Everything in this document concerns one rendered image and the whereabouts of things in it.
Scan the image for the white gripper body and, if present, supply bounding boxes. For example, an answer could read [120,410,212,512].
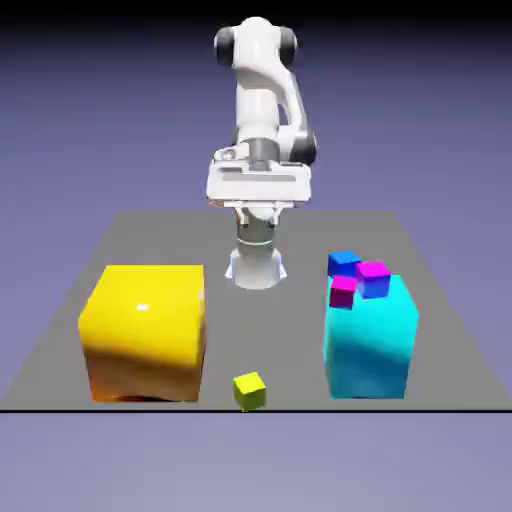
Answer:
[206,158,313,210]

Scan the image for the large cyan box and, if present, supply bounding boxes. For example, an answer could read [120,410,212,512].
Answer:
[322,273,420,400]

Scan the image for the large yellow box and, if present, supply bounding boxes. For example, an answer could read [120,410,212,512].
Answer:
[77,264,208,404]

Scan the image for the small violet cube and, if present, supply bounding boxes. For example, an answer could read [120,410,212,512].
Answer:
[355,260,392,300]

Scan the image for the small yellow-green cube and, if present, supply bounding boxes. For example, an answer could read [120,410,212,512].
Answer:
[232,371,268,413]

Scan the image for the small magenta cube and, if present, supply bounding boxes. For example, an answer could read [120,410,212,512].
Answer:
[328,275,359,311]

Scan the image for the small blue cube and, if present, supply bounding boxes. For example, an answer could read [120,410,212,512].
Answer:
[327,250,362,278]

